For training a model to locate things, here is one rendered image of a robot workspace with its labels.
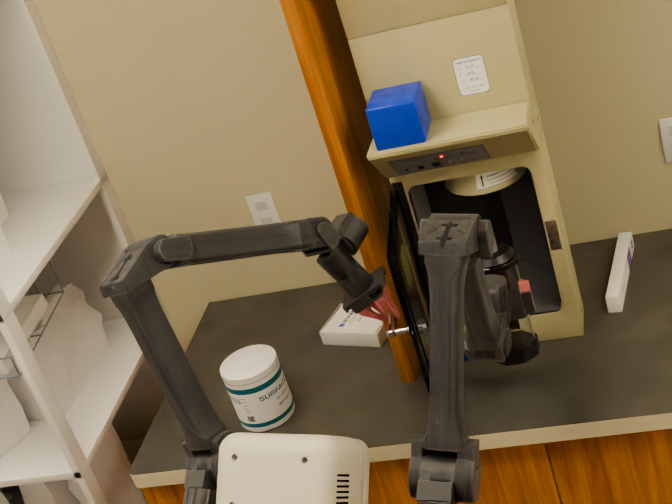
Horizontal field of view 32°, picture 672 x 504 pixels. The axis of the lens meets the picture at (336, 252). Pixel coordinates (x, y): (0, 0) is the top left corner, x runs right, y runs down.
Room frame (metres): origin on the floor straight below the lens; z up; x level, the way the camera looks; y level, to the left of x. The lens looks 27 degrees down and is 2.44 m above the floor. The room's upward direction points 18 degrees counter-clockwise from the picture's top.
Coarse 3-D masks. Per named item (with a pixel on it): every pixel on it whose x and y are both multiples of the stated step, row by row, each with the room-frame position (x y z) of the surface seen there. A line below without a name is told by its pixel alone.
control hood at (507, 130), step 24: (432, 120) 2.21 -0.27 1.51; (456, 120) 2.17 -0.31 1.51; (480, 120) 2.13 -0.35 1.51; (504, 120) 2.10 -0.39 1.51; (528, 120) 2.07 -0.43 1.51; (432, 144) 2.10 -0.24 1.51; (456, 144) 2.09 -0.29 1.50; (480, 144) 2.10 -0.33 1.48; (504, 144) 2.10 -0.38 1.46; (528, 144) 2.10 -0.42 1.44; (384, 168) 2.18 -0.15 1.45
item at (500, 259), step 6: (498, 246) 2.09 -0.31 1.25; (504, 246) 2.08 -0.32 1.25; (498, 252) 2.06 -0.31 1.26; (504, 252) 2.06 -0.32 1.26; (510, 252) 2.06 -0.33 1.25; (486, 258) 2.05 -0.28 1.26; (492, 258) 2.05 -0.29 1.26; (498, 258) 2.04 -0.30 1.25; (504, 258) 2.04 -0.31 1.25; (510, 258) 2.05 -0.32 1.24; (486, 264) 2.04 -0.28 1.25; (492, 264) 2.04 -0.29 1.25; (498, 264) 2.04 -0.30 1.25
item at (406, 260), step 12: (408, 240) 2.20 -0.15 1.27; (408, 252) 2.15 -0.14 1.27; (408, 264) 2.11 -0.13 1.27; (396, 276) 1.94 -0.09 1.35; (408, 276) 2.07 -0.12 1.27; (396, 288) 1.94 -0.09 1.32; (408, 288) 2.03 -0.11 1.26; (420, 288) 2.17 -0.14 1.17; (420, 300) 2.12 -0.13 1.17; (420, 312) 2.08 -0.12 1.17; (408, 324) 1.94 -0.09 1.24; (420, 360) 1.94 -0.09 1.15
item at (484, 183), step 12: (516, 168) 2.24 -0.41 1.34; (456, 180) 2.25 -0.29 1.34; (468, 180) 2.23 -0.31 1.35; (480, 180) 2.22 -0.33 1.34; (492, 180) 2.21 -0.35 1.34; (504, 180) 2.21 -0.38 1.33; (516, 180) 2.22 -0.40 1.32; (456, 192) 2.25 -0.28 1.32; (468, 192) 2.22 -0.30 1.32; (480, 192) 2.21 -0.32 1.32
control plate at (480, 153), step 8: (440, 152) 2.12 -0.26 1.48; (448, 152) 2.12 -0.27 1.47; (456, 152) 2.12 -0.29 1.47; (472, 152) 2.12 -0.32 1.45; (480, 152) 2.13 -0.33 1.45; (400, 160) 2.15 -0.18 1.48; (408, 160) 2.15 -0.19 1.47; (416, 160) 2.15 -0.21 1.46; (424, 160) 2.15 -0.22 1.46; (432, 160) 2.15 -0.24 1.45; (440, 160) 2.15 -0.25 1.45; (448, 160) 2.16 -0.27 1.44; (456, 160) 2.16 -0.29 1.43; (464, 160) 2.16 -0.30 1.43; (472, 160) 2.16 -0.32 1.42; (400, 168) 2.18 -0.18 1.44; (408, 168) 2.19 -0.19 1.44; (416, 168) 2.19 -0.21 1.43; (424, 168) 2.19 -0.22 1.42; (432, 168) 2.19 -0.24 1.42
